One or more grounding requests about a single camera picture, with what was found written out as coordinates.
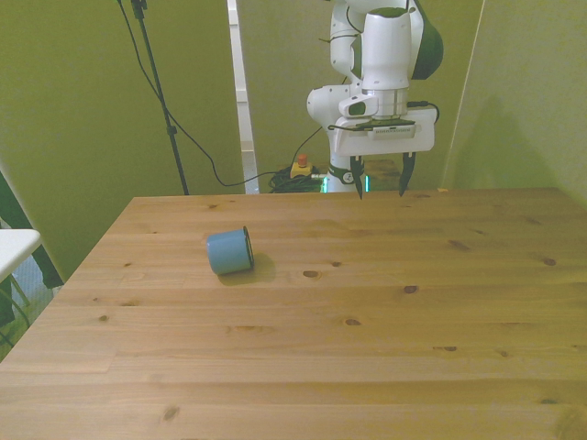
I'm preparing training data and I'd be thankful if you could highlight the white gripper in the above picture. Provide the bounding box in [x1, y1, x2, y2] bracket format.
[331, 105, 437, 202]

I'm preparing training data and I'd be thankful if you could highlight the blue enamel mug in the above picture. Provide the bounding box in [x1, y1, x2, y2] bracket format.
[205, 225, 255, 277]

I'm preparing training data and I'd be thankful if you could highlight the yellow emergency stop button box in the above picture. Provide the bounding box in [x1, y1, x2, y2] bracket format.
[290, 154, 316, 181]

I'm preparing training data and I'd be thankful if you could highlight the black tripod stand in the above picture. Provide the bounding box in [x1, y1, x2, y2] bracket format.
[129, 0, 191, 196]

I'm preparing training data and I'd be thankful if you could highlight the white side table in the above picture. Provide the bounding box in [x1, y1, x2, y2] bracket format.
[0, 228, 43, 281]

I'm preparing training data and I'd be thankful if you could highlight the wooden robot pedestal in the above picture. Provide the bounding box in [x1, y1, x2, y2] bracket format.
[363, 158, 405, 193]

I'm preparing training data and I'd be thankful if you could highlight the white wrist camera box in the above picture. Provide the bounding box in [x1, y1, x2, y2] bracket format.
[370, 118, 417, 139]

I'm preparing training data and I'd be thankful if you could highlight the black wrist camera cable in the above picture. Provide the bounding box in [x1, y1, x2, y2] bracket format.
[406, 101, 441, 126]

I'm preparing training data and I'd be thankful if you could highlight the coiled black cable bundle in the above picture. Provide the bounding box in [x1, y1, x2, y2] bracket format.
[267, 166, 329, 194]

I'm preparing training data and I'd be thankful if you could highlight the white vertical post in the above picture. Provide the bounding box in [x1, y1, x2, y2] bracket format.
[227, 0, 260, 194]

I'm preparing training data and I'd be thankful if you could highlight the thin black cable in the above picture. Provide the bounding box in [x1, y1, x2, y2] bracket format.
[116, 0, 323, 188]

